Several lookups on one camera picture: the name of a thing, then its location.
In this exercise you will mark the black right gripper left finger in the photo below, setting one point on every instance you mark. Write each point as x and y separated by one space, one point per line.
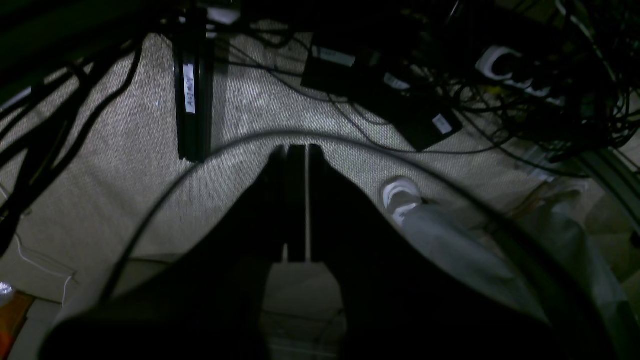
204 306

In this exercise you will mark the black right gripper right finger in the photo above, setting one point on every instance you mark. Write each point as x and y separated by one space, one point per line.
400 305

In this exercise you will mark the grey trouser leg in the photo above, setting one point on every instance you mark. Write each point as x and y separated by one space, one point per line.
440 238

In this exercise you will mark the white sneaker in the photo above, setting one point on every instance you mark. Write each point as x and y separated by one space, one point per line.
400 195

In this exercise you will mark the black power adapter brick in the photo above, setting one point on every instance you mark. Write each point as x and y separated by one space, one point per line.
365 78

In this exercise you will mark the white power strip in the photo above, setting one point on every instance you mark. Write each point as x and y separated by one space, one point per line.
511 68

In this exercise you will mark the black aluminium frame leg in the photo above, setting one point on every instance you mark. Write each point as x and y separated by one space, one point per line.
193 63

